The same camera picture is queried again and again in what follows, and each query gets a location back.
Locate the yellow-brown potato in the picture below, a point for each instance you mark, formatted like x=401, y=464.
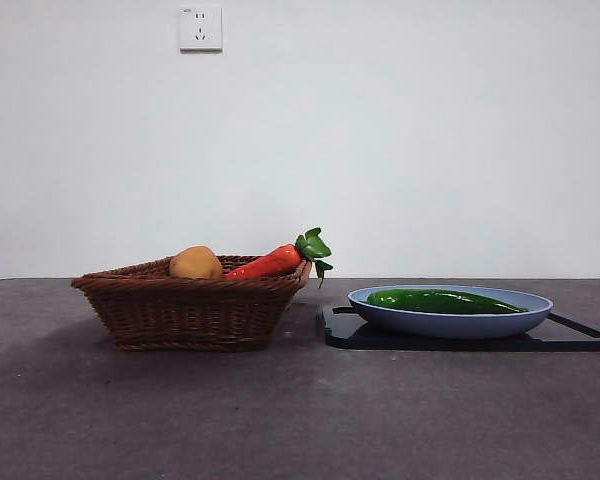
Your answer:
x=195, y=262

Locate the green pepper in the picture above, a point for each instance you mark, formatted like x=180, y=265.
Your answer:
x=440, y=301

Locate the black rectangular tray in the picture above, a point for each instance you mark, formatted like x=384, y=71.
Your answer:
x=345, y=337

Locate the light blue round plate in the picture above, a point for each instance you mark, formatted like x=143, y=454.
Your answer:
x=450, y=325

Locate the orange carrot with green leaves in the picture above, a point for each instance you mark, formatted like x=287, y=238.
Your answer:
x=275, y=261

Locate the brown wicker basket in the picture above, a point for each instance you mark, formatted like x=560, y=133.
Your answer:
x=190, y=312

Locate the white wall power socket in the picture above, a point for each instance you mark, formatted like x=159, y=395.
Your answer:
x=201, y=29

